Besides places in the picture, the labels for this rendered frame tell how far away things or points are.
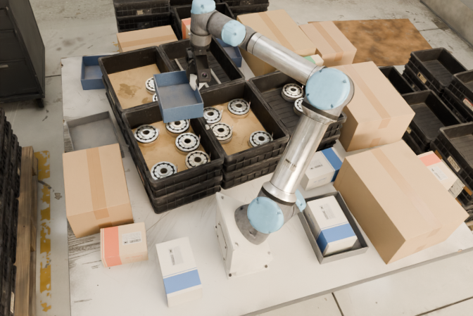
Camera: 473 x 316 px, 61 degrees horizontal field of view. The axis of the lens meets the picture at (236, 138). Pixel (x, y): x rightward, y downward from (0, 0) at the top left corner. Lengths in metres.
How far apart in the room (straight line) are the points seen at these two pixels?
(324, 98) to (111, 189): 0.87
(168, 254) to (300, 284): 0.50
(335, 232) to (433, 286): 1.13
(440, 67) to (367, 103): 1.50
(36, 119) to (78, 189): 1.63
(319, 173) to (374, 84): 0.59
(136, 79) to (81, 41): 1.84
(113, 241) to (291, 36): 1.41
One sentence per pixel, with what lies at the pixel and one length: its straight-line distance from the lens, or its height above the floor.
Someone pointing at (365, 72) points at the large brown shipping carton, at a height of 0.90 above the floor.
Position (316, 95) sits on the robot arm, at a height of 1.41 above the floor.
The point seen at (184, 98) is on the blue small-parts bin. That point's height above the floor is 1.07.
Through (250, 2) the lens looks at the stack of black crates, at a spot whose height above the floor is 0.51.
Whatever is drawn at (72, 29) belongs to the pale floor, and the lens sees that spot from 4.03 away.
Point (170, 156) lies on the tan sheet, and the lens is 1.70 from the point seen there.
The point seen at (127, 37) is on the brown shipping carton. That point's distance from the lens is 2.30.
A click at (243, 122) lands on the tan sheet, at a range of 1.85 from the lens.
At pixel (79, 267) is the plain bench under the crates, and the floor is 0.70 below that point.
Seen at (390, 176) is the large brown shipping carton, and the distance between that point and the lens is 1.73.
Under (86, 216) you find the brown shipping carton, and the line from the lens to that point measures 1.58.
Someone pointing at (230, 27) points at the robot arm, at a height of 1.44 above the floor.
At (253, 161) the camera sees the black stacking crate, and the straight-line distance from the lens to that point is 1.69.
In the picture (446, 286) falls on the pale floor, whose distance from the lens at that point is 2.69.
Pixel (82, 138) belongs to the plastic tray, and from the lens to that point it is 2.00.
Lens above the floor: 2.15
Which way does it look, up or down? 48 degrees down
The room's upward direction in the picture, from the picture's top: 7 degrees clockwise
